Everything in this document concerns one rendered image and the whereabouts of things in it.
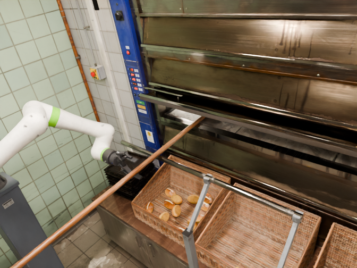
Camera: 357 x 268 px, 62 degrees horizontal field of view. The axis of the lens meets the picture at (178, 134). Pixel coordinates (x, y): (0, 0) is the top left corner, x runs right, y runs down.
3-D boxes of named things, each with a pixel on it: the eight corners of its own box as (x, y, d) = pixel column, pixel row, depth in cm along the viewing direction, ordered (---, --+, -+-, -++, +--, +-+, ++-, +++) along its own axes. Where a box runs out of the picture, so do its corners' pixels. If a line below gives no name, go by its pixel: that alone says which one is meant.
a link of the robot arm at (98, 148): (98, 158, 198) (84, 156, 189) (104, 140, 198) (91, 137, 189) (111, 165, 189) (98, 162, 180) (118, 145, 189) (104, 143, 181)
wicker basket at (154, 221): (176, 179, 251) (170, 153, 237) (234, 206, 217) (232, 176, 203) (133, 217, 222) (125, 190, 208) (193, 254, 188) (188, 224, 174)
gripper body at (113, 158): (117, 149, 181) (127, 153, 176) (120, 160, 186) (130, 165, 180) (107, 156, 177) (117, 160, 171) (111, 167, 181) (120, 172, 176)
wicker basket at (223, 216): (236, 210, 214) (235, 181, 199) (319, 248, 179) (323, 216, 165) (195, 260, 185) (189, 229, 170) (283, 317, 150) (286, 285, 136)
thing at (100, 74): (99, 75, 250) (95, 64, 245) (106, 77, 244) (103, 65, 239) (92, 78, 246) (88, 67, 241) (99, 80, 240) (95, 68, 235)
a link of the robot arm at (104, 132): (51, 126, 178) (55, 129, 168) (58, 108, 178) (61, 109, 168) (108, 141, 198) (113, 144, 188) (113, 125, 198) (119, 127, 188)
